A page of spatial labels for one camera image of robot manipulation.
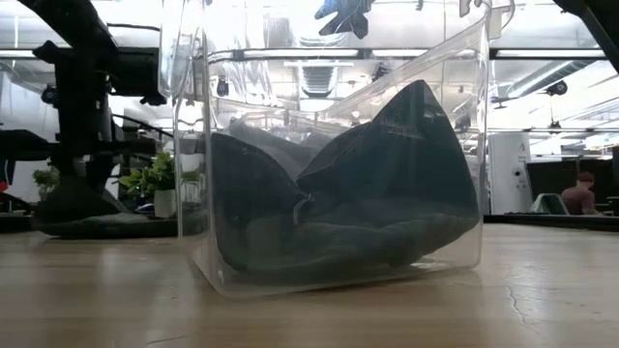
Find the clear plastic storage bin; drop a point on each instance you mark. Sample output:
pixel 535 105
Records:
pixel 338 270

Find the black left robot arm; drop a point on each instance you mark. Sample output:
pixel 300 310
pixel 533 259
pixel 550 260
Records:
pixel 79 96

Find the person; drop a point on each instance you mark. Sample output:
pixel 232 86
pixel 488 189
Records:
pixel 580 195

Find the ceiling air vent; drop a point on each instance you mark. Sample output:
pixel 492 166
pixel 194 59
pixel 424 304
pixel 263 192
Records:
pixel 317 79

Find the white cylindrical appliance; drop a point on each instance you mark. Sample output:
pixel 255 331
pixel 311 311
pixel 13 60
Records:
pixel 510 171

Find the dark green hat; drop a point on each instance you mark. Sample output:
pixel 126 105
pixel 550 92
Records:
pixel 246 193
pixel 367 241
pixel 101 220

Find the black ceiling camera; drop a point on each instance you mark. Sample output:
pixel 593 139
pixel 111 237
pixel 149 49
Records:
pixel 556 88

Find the navy blue hat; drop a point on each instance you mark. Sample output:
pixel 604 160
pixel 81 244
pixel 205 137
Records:
pixel 401 164

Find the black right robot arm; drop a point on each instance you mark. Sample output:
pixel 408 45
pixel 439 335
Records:
pixel 597 26

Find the small green background plant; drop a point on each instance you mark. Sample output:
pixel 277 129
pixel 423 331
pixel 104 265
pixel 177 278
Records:
pixel 46 180

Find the green office chair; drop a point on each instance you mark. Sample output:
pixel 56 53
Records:
pixel 549 204

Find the green plant in white pot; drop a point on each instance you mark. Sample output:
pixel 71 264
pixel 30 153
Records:
pixel 157 181

